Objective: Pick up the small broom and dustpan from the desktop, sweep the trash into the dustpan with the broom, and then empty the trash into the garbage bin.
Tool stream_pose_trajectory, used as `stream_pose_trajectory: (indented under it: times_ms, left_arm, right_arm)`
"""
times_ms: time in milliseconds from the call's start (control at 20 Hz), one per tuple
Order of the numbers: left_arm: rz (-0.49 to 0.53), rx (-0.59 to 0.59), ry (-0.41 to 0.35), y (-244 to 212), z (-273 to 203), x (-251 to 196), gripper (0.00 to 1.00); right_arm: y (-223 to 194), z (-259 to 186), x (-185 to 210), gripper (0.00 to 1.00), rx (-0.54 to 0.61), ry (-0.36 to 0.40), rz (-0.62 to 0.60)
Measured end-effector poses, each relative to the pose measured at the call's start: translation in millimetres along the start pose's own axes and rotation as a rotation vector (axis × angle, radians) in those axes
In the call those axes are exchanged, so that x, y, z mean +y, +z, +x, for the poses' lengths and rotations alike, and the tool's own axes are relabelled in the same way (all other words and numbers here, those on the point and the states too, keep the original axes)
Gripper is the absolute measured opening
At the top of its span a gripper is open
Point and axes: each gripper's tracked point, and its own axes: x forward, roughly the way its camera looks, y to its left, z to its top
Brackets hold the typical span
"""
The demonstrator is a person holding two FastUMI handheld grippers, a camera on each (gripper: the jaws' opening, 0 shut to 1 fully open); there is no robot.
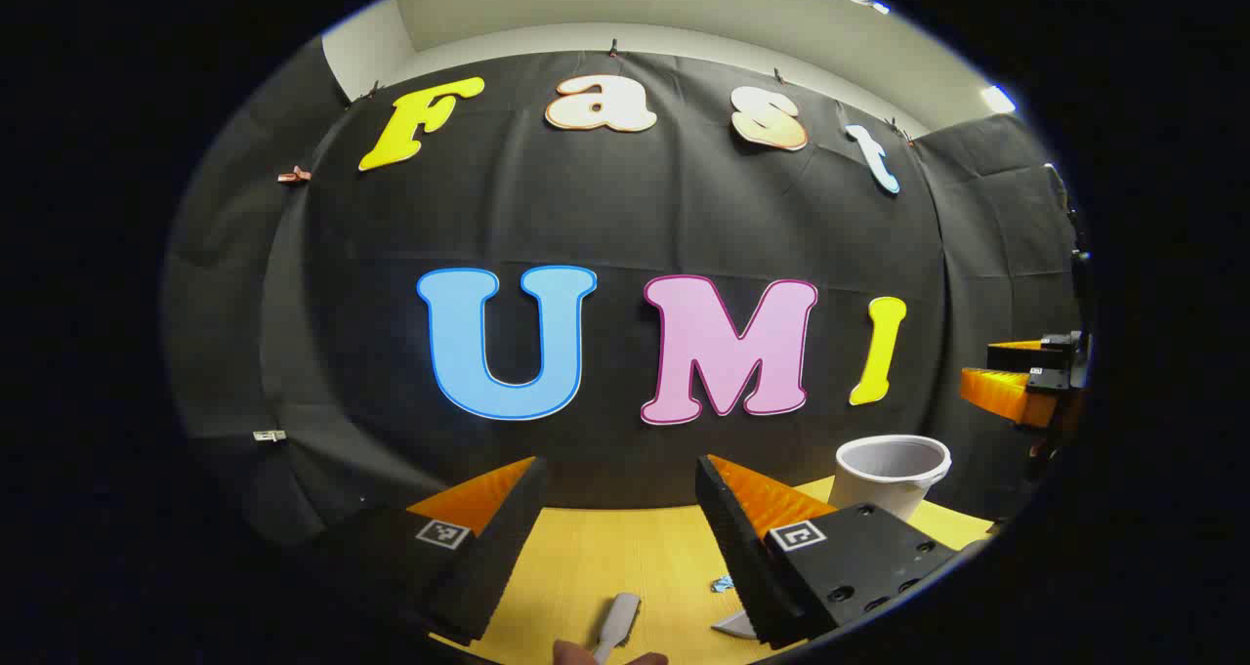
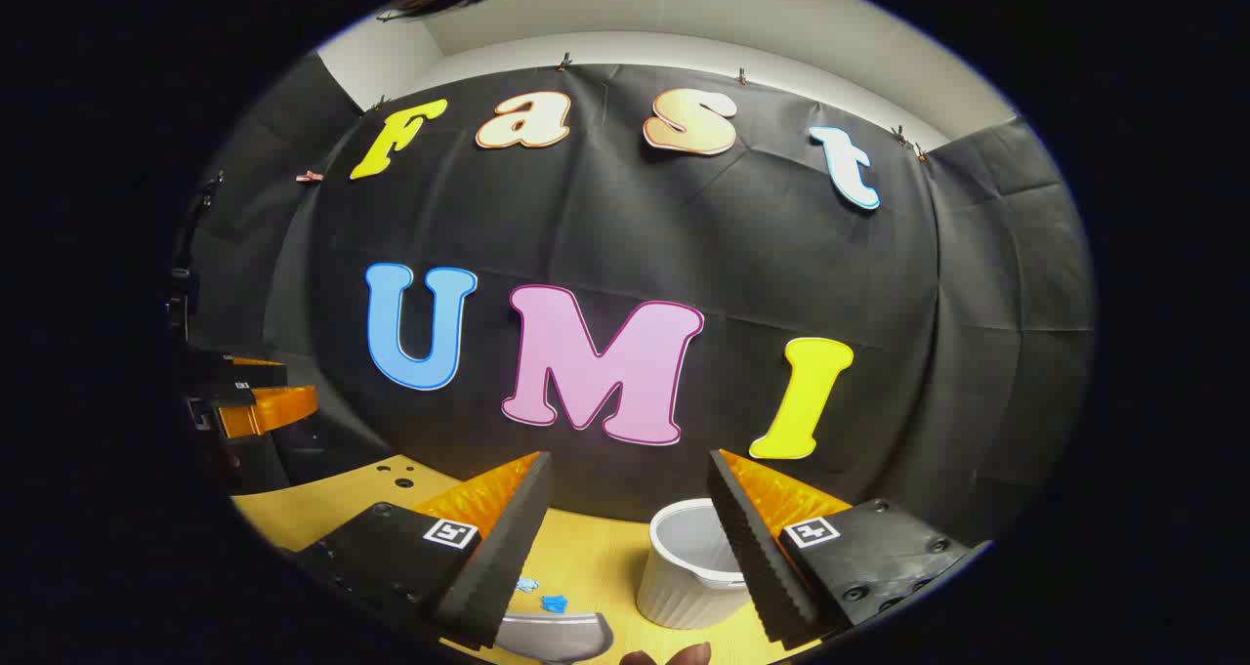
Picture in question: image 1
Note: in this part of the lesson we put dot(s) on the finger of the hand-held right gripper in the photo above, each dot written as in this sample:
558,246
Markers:
1016,355
1006,396

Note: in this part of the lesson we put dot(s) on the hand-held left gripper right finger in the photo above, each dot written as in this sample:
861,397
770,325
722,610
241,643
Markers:
742,558

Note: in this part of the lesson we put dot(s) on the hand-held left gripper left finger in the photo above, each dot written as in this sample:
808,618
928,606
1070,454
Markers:
493,558

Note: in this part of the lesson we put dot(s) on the blue paper trash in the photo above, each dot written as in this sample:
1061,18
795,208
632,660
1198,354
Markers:
722,584

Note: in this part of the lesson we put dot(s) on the grey dustpan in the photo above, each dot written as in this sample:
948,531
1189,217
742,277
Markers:
737,628

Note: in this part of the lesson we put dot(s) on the white ribbed garbage bin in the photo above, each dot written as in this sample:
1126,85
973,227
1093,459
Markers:
884,479

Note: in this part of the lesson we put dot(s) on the wooden desktop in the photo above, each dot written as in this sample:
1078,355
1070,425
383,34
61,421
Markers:
586,567

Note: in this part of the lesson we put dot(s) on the dark stand pole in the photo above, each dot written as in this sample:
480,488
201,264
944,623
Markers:
1066,206

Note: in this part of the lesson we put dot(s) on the white backdrop clip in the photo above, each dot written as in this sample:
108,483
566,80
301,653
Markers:
269,436

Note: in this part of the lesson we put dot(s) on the ceiling light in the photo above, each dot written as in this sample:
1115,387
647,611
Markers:
998,99

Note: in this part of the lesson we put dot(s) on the orange backdrop clip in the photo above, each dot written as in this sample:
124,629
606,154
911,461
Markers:
293,175

